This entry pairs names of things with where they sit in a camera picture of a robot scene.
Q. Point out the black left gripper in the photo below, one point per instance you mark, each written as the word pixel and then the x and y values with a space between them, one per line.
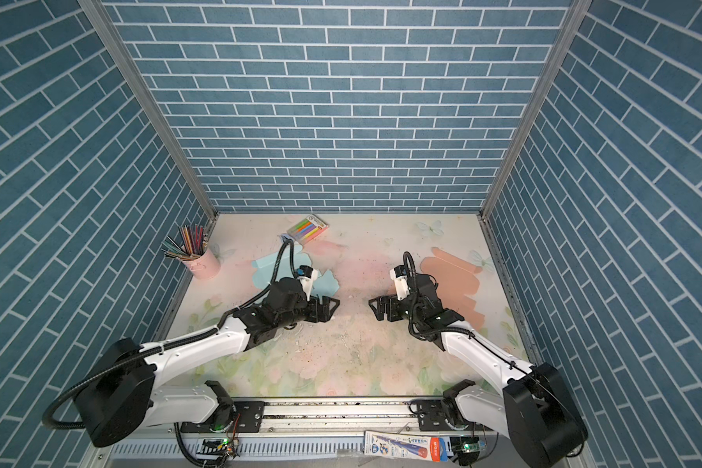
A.
pixel 325 314

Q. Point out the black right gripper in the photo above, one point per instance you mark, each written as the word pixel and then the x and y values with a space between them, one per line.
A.
pixel 379 311

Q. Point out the light blue paper box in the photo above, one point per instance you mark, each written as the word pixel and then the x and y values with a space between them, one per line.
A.
pixel 325 285

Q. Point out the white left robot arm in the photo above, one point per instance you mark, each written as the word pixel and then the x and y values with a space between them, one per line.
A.
pixel 124 389

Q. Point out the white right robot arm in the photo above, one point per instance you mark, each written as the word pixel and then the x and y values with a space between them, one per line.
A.
pixel 529 404

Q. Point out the pink flat cardboard box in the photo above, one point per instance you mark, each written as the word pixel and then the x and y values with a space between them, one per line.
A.
pixel 458 284

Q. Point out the toothpaste style flat box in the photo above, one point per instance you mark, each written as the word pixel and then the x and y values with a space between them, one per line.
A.
pixel 401 446

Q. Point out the coloured marker pack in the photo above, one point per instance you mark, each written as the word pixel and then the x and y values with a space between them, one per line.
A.
pixel 307 229

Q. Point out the pink pencil cup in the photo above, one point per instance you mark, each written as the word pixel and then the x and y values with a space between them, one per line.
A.
pixel 204 267

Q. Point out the coloured pencils bundle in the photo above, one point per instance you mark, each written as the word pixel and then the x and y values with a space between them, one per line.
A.
pixel 189 245

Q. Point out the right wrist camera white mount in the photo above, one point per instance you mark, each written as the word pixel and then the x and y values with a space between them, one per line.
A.
pixel 399 275

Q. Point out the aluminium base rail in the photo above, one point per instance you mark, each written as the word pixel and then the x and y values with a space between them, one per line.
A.
pixel 304 429

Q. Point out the left electronics board with wires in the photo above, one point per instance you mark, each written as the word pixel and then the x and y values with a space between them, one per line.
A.
pixel 217 452

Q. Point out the aluminium corner post right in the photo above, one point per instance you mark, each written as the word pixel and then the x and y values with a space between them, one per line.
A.
pixel 569 29

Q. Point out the aluminium corner post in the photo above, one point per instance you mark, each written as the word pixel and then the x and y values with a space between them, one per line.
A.
pixel 114 44
pixel 569 29

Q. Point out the aluminium corner post left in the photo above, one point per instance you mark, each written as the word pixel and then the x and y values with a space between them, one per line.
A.
pixel 114 44

